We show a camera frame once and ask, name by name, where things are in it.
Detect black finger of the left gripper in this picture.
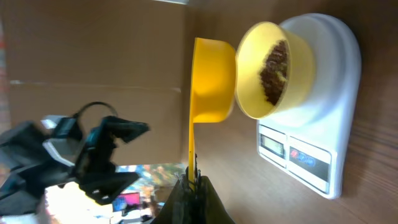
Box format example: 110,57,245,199
93,116,150,146

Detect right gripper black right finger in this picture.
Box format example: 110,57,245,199
195,176,235,224

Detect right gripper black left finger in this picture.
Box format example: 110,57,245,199
151,174,194,224

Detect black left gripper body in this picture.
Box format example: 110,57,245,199
73,138,139,205

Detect yellow plastic scoop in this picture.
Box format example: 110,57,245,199
188,37,236,190

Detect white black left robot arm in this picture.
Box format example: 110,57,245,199
1,116,149,216

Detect white digital kitchen scale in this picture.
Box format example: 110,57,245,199
257,13,362,199

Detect red beans in bowl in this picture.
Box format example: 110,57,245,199
260,40,288,105

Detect yellow plastic bowl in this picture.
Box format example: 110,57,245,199
236,22,316,119

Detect brown cardboard box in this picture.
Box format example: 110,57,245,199
1,0,187,165

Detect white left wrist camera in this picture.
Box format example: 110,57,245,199
41,115,83,167

